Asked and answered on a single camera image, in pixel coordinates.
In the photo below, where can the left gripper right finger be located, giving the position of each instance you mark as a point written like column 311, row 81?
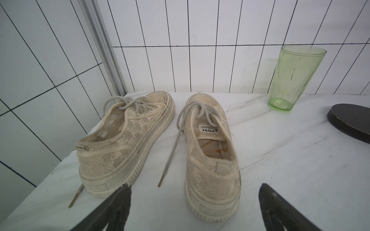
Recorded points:
column 279, row 215

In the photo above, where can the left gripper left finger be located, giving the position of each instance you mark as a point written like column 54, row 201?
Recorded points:
column 111, row 215

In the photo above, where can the beige lace-up shoe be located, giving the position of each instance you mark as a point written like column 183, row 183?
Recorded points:
column 114, row 154

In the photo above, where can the metal jewelry stand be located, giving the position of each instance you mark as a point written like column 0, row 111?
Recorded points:
column 353, row 120

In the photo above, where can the green plastic cup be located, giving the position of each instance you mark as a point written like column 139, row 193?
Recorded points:
column 295, row 68

